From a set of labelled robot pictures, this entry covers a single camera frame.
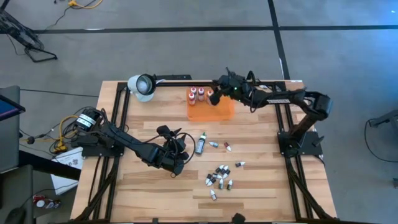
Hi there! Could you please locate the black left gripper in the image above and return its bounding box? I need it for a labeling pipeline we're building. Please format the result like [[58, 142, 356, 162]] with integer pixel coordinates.
[[157, 124, 190, 161]]

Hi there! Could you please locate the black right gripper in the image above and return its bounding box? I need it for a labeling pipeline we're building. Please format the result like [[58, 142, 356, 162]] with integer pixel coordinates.
[[210, 73, 252, 106]]

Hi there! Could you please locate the large green-capped food coloring bottle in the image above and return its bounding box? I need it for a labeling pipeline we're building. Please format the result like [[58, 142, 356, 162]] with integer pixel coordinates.
[[195, 131, 207, 156]]

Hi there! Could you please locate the orange translucent plastic bin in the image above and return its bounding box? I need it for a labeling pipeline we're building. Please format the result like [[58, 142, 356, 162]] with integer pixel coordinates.
[[185, 88, 236, 123]]

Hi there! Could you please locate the black power strip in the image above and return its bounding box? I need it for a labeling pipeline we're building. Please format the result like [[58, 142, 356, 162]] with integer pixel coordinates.
[[155, 74, 193, 80]]

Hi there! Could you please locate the white spotlight lamp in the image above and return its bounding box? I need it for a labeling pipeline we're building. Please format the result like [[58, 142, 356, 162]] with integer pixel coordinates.
[[127, 73, 158, 103]]

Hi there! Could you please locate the white paper box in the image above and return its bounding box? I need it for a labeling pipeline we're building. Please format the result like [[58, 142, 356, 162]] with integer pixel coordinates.
[[50, 146, 84, 196]]

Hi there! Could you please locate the red and white packet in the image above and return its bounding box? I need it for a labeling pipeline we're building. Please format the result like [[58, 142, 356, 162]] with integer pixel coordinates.
[[32, 194, 62, 210]]

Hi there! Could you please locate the grey cabinet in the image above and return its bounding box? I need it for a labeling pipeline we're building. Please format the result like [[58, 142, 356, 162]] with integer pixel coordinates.
[[0, 85, 21, 174]]

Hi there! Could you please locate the blue-screen tablet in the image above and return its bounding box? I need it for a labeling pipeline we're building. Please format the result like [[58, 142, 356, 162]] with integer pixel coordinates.
[[0, 94, 26, 122]]

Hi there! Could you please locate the black computer mouse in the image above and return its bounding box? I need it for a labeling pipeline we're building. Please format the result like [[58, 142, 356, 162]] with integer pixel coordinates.
[[4, 207, 27, 224]]

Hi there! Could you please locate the black tripod stand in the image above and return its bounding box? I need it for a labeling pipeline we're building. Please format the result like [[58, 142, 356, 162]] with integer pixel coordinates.
[[0, 8, 58, 63]]

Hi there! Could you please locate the black aluminium table frame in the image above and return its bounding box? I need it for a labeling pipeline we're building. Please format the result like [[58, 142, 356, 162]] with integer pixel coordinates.
[[73, 80, 338, 224]]

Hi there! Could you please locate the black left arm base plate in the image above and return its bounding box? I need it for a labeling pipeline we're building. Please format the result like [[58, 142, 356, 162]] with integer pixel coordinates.
[[72, 136, 125, 158]]

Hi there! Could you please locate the black table-level camera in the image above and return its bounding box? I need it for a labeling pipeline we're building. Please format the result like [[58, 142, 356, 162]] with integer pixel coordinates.
[[231, 212, 246, 224]]

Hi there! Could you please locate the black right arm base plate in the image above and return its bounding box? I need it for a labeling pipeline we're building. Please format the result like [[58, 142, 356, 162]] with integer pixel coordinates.
[[277, 130, 324, 157]]

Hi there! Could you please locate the yellow coiled cable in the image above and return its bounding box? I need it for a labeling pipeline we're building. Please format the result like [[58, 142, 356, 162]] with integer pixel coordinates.
[[54, 114, 82, 154]]

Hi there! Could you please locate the yellow floor cable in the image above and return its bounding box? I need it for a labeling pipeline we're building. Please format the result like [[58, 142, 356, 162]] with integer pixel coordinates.
[[67, 0, 104, 9]]

